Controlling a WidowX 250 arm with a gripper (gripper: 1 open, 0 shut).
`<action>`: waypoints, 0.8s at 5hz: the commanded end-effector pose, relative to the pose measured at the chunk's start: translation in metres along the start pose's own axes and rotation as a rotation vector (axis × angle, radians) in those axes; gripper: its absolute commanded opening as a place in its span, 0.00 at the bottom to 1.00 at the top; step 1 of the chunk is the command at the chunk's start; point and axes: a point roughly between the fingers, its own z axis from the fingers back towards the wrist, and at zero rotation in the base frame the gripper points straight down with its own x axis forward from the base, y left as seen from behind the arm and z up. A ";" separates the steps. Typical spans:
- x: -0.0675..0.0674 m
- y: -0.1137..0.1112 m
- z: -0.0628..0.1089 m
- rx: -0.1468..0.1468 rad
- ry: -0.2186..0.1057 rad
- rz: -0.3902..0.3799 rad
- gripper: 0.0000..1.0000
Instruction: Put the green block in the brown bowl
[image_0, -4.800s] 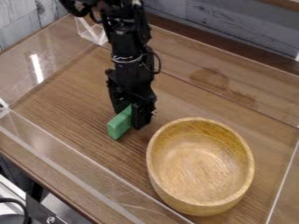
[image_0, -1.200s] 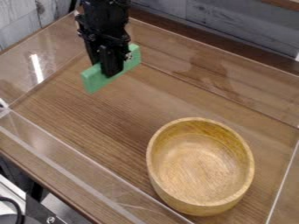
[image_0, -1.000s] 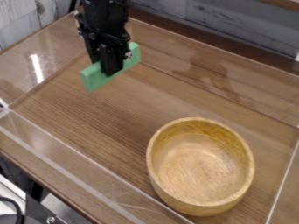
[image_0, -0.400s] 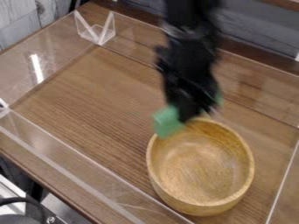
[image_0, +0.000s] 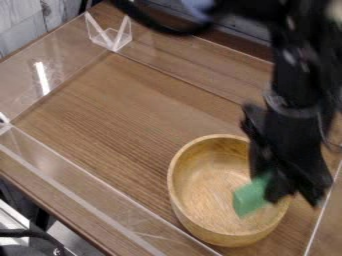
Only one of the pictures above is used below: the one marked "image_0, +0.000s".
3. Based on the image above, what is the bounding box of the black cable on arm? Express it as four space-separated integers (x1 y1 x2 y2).
317 99 342 151

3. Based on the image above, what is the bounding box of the brown wooden bowl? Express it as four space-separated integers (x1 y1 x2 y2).
167 134 291 247

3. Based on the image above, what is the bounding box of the green rectangular block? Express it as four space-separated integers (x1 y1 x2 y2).
232 173 271 217

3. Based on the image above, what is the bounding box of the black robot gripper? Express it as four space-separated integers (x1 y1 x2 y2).
240 104 333 207

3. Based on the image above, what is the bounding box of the black floor cable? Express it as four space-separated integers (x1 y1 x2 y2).
0 229 68 256

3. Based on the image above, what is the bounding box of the clear acrylic corner bracket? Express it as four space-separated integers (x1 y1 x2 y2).
84 12 132 52

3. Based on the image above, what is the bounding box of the black metal table frame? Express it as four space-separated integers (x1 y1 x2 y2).
0 179 79 256

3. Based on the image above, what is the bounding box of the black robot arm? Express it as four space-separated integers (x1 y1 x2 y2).
180 0 342 206

